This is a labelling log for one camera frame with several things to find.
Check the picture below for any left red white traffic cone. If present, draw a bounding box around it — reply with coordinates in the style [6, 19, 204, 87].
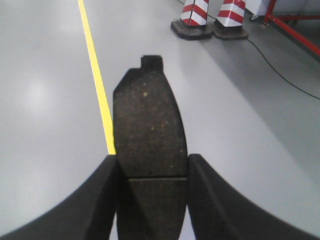
[170, 0, 213, 41]

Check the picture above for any black floor cable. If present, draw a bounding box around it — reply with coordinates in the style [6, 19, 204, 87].
[207, 13, 320, 100]

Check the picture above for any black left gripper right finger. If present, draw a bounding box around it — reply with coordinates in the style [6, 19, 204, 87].
[187, 154, 317, 240]

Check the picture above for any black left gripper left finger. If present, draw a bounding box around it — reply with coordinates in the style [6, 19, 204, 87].
[1, 155, 118, 240]

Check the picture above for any red white traffic cone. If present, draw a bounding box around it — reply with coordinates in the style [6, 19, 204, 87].
[212, 0, 248, 41]
[170, 0, 213, 41]

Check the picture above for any red conveyor frame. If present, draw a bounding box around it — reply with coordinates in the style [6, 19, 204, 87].
[260, 0, 320, 62]

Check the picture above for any right red white traffic cone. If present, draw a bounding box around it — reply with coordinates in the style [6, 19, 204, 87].
[212, 0, 248, 41]

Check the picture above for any grey brake pad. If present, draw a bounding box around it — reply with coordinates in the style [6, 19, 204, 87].
[113, 55, 188, 240]

